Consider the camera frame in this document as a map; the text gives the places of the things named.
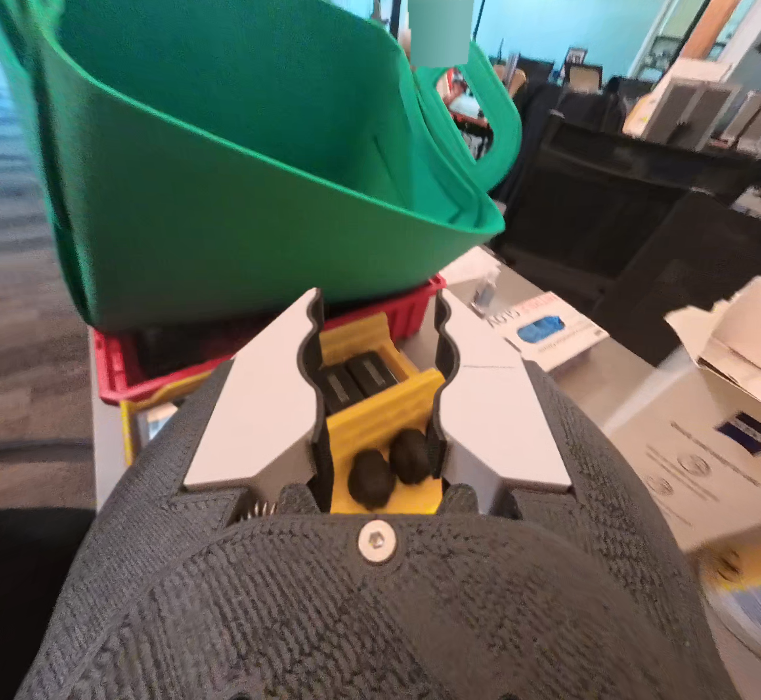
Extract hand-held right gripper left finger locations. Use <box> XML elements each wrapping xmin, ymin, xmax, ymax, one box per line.
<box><xmin>183</xmin><ymin>287</ymin><xmax>334</xmax><ymax>504</ymax></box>

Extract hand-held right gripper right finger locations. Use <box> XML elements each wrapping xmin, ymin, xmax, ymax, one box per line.
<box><xmin>425</xmin><ymin>289</ymin><xmax>573</xmax><ymax>515</ymax></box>

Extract black rectangular case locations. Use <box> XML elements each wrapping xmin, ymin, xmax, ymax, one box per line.
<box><xmin>323</xmin><ymin>363</ymin><xmax>365</xmax><ymax>417</ymax></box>
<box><xmin>346</xmin><ymin>354</ymin><xmax>399</xmax><ymax>399</ymax></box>

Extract black rounded pouch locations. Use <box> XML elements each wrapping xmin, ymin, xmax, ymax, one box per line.
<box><xmin>389</xmin><ymin>427</ymin><xmax>433</xmax><ymax>485</ymax></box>
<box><xmin>347</xmin><ymin>449</ymin><xmax>394</xmax><ymax>512</ymax></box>

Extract disposable glove box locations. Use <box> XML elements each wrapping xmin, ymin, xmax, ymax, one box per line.
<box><xmin>483</xmin><ymin>295</ymin><xmax>611</xmax><ymax>372</ymax></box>

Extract yellow plastic bin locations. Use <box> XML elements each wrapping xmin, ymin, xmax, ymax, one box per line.
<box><xmin>326</xmin><ymin>368</ymin><xmax>447</xmax><ymax>515</ymax></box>
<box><xmin>119</xmin><ymin>311</ymin><xmax>447</xmax><ymax>470</ymax></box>

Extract small clear plastic holder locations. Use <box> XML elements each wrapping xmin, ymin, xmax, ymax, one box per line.
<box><xmin>471</xmin><ymin>265</ymin><xmax>501</xmax><ymax>313</ymax></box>

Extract red plastic crate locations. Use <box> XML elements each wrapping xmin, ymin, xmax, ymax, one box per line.
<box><xmin>92</xmin><ymin>274</ymin><xmax>448</xmax><ymax>408</ymax></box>

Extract white cardboard box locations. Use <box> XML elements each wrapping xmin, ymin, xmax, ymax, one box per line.
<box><xmin>606</xmin><ymin>275</ymin><xmax>761</xmax><ymax>555</ymax></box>

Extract black desk partition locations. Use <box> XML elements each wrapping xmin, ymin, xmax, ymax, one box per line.
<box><xmin>493</xmin><ymin>109</ymin><xmax>761</xmax><ymax>365</ymax></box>

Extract green flexible tub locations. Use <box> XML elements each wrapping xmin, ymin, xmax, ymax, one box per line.
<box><xmin>0</xmin><ymin>0</ymin><xmax>525</xmax><ymax>334</ymax></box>

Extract cleaning wipes canister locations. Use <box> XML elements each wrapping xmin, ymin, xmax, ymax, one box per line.
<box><xmin>694</xmin><ymin>536</ymin><xmax>761</xmax><ymax>660</ymax></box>

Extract grey file boxes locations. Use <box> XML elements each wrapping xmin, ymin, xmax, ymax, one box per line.
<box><xmin>624</xmin><ymin>58</ymin><xmax>761</xmax><ymax>152</ymax></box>

